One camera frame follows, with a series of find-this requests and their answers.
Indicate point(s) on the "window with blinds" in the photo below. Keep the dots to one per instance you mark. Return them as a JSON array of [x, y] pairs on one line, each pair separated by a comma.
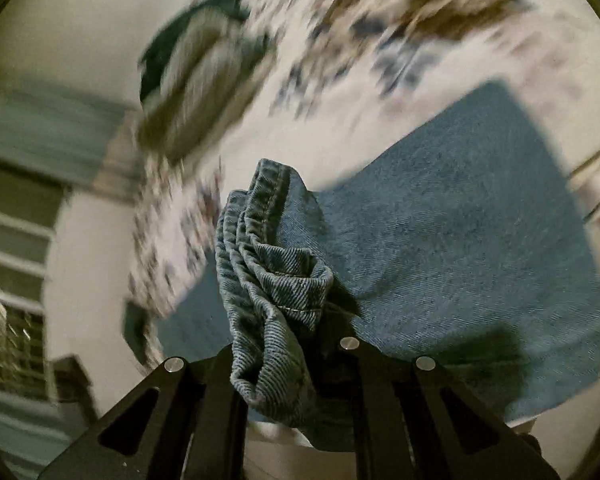
[[10, 320]]

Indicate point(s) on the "floral printed bedsheet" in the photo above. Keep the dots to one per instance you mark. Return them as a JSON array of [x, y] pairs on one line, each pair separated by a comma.
[[360, 45]]

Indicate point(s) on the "grey green folded garment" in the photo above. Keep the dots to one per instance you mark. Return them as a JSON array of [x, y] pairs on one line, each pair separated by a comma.
[[200, 75]]

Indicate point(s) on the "dark chair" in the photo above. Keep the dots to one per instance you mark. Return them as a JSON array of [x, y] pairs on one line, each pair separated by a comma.
[[72, 385]]

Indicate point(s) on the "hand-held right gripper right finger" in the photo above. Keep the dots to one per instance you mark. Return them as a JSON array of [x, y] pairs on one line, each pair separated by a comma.
[[375, 375]]

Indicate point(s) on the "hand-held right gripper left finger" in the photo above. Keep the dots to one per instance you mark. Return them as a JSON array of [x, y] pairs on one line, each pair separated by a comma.
[[215, 380]]

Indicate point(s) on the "blue denim pants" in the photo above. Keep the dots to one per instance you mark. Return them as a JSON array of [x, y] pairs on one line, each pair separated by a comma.
[[430, 240]]

